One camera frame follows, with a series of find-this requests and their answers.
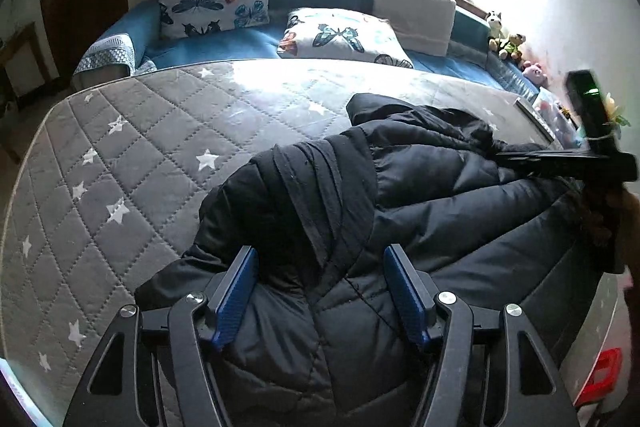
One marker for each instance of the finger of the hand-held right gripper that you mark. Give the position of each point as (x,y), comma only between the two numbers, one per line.
(545,163)

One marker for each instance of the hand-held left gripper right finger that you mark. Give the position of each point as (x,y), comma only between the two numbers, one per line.
(405,292)

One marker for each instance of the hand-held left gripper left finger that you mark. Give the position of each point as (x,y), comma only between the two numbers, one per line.
(240,287)

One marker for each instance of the black puffer jacket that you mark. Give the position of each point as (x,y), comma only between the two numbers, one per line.
(400,217)

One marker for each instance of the person's right hand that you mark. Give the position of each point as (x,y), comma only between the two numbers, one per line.
(629,227)

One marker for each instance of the artificial flower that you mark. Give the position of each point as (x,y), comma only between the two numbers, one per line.
(616,109)

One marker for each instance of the clear storage box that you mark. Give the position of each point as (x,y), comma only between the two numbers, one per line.
(550,107)

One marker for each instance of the pink plush toy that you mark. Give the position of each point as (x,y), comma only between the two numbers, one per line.
(534,72)

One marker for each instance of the green yellow plush toy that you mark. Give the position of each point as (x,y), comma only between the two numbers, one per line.
(512,47)

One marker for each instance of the black white plush toy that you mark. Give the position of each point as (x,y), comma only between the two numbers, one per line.
(495,24)

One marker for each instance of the grey star quilted mattress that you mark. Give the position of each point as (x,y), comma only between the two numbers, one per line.
(125,167)

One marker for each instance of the beige cushion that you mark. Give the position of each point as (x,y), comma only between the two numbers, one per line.
(415,14)

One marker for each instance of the red plastic stool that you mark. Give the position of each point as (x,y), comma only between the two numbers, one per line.
(602,374)

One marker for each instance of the small butterfly print pillow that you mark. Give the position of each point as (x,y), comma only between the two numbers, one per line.
(345,34)

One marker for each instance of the wooden desk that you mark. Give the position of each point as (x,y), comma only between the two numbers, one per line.
(30,32)

